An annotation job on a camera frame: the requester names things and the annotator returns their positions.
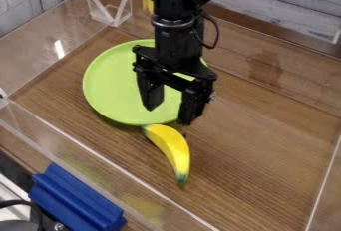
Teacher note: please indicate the green round plate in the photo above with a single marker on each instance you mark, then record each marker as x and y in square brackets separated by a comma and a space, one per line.
[112, 91]

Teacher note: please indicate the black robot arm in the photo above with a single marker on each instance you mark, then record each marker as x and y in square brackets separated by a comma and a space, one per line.
[180, 10]

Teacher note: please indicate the clear acrylic front wall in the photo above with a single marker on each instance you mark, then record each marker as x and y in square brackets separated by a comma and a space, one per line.
[37, 145]

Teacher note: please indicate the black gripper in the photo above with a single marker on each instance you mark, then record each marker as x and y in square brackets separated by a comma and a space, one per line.
[172, 64]

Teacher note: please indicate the clear acrylic triangle bracket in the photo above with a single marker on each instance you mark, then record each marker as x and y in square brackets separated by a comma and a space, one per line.
[109, 14]

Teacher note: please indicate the yellow toy banana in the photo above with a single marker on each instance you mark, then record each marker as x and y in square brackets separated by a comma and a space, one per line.
[172, 144]

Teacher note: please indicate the yellow labelled tin can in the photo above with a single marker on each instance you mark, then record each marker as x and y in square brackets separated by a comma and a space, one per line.
[149, 6]

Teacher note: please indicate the blue plastic clamp block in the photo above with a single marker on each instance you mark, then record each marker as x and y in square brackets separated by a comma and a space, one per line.
[74, 203]

